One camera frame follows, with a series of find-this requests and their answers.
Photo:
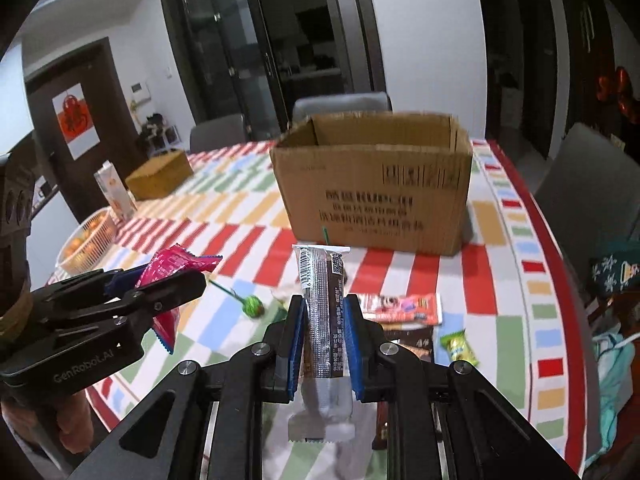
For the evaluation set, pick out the grey chair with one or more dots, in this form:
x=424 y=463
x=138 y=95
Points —
x=580 y=195
x=217 y=132
x=340 y=105

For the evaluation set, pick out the pink snack packet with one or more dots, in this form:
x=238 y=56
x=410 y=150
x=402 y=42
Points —
x=170 y=265

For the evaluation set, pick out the red foil balloons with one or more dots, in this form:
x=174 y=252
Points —
x=620 y=90

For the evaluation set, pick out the green lollipop pale stick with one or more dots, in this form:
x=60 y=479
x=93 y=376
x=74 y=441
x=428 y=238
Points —
x=251 y=306

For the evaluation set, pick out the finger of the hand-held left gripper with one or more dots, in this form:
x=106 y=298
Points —
x=170 y=292
x=122 y=280

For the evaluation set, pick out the cardboard box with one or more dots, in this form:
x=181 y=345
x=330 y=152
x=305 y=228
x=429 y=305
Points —
x=370 y=180

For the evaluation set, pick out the dark brown snack packet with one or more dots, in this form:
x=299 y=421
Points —
x=410 y=342

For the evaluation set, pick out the white lattice basket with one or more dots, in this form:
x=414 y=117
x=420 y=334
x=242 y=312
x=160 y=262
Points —
x=70 y=266

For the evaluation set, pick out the teal cloth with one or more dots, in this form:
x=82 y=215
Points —
x=610 y=390

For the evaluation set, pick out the woven straw box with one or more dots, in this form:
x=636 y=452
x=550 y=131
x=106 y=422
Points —
x=160 y=172

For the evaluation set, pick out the person's left hand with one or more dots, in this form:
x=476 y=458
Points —
x=75 y=425

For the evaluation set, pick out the white red door poster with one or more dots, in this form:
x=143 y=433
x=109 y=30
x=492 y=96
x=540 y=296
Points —
x=75 y=130

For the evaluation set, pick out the pile of oranges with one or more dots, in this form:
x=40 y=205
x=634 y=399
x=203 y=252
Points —
x=82 y=247

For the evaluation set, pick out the white orange drink carton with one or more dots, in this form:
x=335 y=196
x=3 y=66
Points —
x=112 y=187

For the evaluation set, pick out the glass sliding door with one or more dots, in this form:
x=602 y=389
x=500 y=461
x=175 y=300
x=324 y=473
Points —
x=225 y=35

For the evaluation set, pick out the small shelf with dark items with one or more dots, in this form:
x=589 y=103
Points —
x=157 y=135

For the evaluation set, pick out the orange red snack packet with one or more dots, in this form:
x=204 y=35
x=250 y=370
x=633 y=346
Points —
x=400 y=307

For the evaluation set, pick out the dark green printed bag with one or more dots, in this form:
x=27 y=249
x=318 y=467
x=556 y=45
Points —
x=615 y=270

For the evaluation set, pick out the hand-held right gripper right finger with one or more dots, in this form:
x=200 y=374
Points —
x=352 y=350

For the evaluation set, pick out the green wrapped candy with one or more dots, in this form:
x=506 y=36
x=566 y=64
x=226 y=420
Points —
x=459 y=347

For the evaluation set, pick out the dark wooden door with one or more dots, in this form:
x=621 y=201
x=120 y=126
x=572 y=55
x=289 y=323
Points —
x=107 y=85

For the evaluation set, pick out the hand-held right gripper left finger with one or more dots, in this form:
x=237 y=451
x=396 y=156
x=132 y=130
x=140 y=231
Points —
x=295 y=347

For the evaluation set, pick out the silver brown snack bar packet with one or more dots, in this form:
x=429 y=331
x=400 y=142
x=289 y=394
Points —
x=322 y=310

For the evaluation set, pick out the white wall intercom panel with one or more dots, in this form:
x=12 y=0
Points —
x=140 y=91

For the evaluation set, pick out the colourful checked tablecloth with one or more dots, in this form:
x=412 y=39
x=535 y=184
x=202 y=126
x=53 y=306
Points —
x=240 y=205

